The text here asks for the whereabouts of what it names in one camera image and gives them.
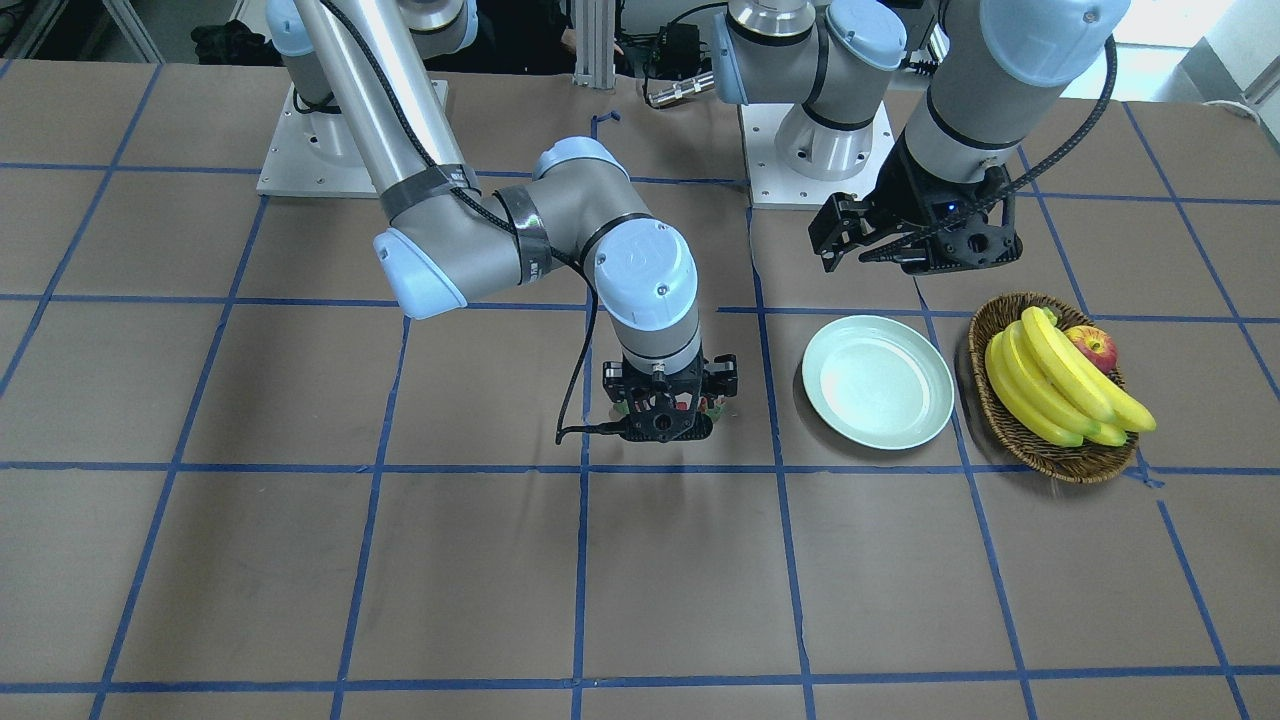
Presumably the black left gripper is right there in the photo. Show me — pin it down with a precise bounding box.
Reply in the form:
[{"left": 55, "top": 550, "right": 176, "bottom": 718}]
[{"left": 808, "top": 140, "right": 1023, "bottom": 273}]

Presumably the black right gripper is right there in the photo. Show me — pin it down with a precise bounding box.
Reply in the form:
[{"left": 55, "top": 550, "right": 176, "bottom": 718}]
[{"left": 602, "top": 354, "right": 739, "bottom": 443}]

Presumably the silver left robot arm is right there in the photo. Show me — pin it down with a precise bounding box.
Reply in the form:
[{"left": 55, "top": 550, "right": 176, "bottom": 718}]
[{"left": 710, "top": 1, "right": 1130, "bottom": 275}]

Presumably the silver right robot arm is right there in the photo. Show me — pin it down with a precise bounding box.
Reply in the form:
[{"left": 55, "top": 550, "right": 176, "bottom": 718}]
[{"left": 266, "top": 1, "right": 737, "bottom": 443}]

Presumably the pale green plate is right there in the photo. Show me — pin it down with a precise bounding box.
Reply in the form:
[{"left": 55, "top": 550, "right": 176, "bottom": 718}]
[{"left": 801, "top": 315, "right": 955, "bottom": 451}]

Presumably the yellow banana bunch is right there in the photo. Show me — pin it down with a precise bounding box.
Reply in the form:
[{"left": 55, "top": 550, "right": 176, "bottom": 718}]
[{"left": 986, "top": 306, "right": 1157, "bottom": 447}]

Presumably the red yellow apple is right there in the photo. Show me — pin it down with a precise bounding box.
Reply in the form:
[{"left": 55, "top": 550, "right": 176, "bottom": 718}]
[{"left": 1065, "top": 325, "right": 1117, "bottom": 374}]

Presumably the brown wicker basket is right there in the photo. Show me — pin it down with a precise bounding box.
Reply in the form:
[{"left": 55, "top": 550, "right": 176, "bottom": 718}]
[{"left": 957, "top": 291, "right": 1139, "bottom": 484}]

